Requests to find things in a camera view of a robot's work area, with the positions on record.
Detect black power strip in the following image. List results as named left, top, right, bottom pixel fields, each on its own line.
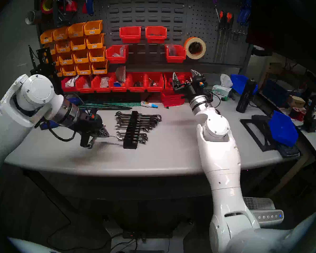
left=122, top=230, right=173, bottom=240

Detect blue plastic bin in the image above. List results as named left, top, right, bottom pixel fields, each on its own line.
left=230, top=74, right=258, bottom=95
left=268, top=110, right=299, bottom=147

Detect white plastic bag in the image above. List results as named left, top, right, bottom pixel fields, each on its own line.
left=65, top=75, right=79, bottom=87

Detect red wire spool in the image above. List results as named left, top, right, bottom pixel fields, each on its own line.
left=290, top=106, right=307, bottom=121

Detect yellow screw bin M4-6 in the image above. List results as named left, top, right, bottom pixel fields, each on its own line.
left=70, top=36, right=88, bottom=51

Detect blue bar clamp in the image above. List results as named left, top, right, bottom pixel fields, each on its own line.
left=39, top=96, right=81, bottom=131

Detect blue handled pliers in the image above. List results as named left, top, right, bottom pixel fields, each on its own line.
left=236, top=0, right=252, bottom=26

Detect black monitor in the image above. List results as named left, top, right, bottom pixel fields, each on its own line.
left=246, top=0, right=316, bottom=79

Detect green cutting mat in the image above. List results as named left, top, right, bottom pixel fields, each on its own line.
left=79, top=101, right=142, bottom=110

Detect yellow screw bin M3-6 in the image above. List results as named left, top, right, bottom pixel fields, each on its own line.
left=88, top=46, right=106, bottom=62

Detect red plastic bin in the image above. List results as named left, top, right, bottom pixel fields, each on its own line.
left=165, top=44, right=187, bottom=63
left=145, top=26, right=167, bottom=44
left=91, top=75, right=111, bottom=93
left=161, top=90, right=185, bottom=107
left=106, top=45, right=129, bottom=64
left=163, top=72, right=177, bottom=91
left=75, top=75, right=94, bottom=94
left=119, top=26, right=142, bottom=43
left=145, top=72, right=164, bottom=92
left=177, top=72, right=194, bottom=84
left=61, top=76, right=78, bottom=93
left=126, top=72, right=147, bottom=93
left=108, top=73, right=129, bottom=92

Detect tall clear parts bag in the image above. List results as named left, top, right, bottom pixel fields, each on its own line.
left=115, top=66, right=126, bottom=83

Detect dark blue storage bin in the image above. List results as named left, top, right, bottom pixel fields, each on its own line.
left=263, top=79, right=302, bottom=100

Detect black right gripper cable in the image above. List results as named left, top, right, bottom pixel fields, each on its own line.
left=203, top=87, right=221, bottom=108

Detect yellow screw bin M2.5-5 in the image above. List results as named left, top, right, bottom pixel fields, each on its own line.
left=76, top=61, right=92, bottom=75

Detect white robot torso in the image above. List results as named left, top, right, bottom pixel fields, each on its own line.
left=8, top=237, right=60, bottom=253

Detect black hanging clamp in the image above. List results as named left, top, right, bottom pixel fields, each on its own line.
left=53, top=0, right=78, bottom=27

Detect orange black screwdriver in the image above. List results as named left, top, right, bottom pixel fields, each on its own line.
left=215, top=10, right=225, bottom=63
left=223, top=12, right=233, bottom=62

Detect Kimtech tissue box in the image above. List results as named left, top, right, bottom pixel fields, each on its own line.
left=211, top=85, right=233, bottom=101

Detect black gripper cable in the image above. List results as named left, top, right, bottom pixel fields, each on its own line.
left=48, top=127, right=77, bottom=143
left=203, top=87, right=221, bottom=108

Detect red yellow tape roll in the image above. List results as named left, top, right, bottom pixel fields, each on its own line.
left=40, top=0, right=57, bottom=14

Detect black floor cable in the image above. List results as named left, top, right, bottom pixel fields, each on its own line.
left=46, top=189, right=137, bottom=253

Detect blue red hand tool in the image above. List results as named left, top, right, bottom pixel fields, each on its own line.
left=82, top=0, right=98, bottom=16

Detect yellow screw bin M3-4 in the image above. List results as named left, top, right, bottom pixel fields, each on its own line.
left=86, top=33, right=105, bottom=49

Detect yellow screw bin M3-12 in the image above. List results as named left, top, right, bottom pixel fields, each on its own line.
left=58, top=52, right=75, bottom=65

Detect yellow screw bin M3-8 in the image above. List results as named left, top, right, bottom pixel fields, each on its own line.
left=73, top=48, right=90, bottom=64

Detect black wrench holder case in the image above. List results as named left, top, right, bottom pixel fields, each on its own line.
left=123, top=111, right=139, bottom=149

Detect white air purifier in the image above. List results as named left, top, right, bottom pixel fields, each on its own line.
left=242, top=197, right=284, bottom=228

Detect black keyboard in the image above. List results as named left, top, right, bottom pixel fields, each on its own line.
left=251, top=114, right=300, bottom=157

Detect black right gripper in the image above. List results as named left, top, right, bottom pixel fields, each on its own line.
left=172, top=69, right=208, bottom=99

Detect grey tool wall panel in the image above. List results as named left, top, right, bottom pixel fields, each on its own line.
left=36, top=0, right=253, bottom=71

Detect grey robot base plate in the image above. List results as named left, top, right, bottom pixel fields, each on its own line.
left=103, top=217, right=195, bottom=253

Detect red hanging tool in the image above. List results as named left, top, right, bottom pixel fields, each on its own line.
left=58, top=0, right=78, bottom=12

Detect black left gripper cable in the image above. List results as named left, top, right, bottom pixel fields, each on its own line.
left=48, top=127, right=77, bottom=143

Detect black articulated holder stand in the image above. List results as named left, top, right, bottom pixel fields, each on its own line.
left=28, top=45, right=65, bottom=96

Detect yellow screw bin M2.5-6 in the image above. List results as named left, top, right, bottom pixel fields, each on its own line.
left=61, top=64, right=77, bottom=77

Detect black frame stand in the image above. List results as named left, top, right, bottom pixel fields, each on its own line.
left=240, top=118, right=277, bottom=152

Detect yellow screw bin M4-0.7 hex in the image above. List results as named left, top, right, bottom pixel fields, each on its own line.
left=91, top=59, right=109, bottom=75

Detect beige masking tape roll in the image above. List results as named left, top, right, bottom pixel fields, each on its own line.
left=184, top=37, right=206, bottom=60

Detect grey tape roll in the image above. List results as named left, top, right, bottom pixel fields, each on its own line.
left=25, top=9, right=42, bottom=25

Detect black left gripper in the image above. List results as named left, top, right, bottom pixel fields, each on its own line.
left=74, top=110, right=110, bottom=147

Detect small cardboard box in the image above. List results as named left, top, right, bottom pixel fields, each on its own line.
left=287, top=95, right=306, bottom=109

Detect black ribbed bottle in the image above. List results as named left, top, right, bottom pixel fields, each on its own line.
left=236, top=77, right=258, bottom=114

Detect white tissue sheet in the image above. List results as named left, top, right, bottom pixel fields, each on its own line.
left=220, top=73, right=233, bottom=88

